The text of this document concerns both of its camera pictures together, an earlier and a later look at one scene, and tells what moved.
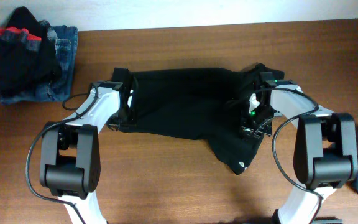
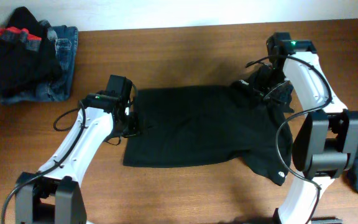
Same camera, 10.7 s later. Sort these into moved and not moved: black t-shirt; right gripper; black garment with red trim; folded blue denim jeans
Moved: black t-shirt; right gripper
Not moved: black garment with red trim; folded blue denim jeans
